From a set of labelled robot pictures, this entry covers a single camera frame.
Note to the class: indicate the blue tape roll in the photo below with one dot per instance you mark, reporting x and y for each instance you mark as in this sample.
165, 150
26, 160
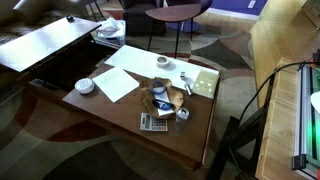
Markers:
152, 89

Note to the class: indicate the white tape roll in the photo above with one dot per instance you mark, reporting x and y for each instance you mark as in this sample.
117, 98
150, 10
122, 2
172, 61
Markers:
162, 63

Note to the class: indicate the olive green book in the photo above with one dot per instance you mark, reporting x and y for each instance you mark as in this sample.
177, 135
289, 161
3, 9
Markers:
206, 84

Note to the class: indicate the blue safety glasses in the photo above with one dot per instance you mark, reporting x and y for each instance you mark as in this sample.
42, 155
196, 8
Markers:
163, 104

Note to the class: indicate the small silver clip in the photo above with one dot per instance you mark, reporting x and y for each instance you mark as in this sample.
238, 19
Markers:
183, 75

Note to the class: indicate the small silver cylinder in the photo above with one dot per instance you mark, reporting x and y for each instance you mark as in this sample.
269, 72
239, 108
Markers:
188, 89

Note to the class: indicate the grey calculator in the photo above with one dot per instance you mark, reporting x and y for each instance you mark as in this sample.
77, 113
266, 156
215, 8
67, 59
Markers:
153, 122

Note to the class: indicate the clear jar with silver lid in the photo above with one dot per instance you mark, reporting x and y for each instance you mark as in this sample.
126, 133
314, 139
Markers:
182, 117

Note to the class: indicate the large white paper sheet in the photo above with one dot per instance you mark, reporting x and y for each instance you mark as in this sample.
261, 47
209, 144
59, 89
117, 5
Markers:
136, 61

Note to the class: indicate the brown wooden coffee table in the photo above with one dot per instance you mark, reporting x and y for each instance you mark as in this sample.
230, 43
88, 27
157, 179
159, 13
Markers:
123, 113

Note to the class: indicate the small white paper sheet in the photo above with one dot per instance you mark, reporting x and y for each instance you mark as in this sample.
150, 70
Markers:
115, 83

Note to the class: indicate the dark armchair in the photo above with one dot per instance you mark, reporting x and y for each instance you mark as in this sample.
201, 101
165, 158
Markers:
143, 18

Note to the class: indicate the white bowl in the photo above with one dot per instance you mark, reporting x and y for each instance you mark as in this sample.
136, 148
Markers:
84, 86

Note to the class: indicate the round dark side table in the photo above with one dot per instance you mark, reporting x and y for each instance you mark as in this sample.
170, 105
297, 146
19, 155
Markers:
173, 13

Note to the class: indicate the patterned area rug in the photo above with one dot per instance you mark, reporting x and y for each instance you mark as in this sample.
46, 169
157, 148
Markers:
66, 153

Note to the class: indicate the small black round object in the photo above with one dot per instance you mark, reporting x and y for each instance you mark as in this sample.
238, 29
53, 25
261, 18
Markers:
70, 18

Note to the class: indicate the raised glossy table lid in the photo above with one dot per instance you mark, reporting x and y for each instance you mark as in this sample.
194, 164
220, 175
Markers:
43, 41

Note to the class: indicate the light wooden bench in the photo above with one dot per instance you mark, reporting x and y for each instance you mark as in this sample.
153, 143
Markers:
283, 40

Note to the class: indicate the brown leather sofa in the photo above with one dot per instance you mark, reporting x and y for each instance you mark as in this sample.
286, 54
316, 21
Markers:
30, 11

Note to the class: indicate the white rounded object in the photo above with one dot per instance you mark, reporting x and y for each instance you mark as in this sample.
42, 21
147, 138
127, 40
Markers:
316, 101

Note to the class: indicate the black metal stand frame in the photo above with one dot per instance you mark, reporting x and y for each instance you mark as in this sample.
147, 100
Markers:
230, 146

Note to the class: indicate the white wall outlet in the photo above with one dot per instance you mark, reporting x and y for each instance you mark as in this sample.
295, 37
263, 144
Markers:
252, 3

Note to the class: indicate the aluminium rail with green light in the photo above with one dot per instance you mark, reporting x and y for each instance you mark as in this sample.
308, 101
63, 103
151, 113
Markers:
305, 133

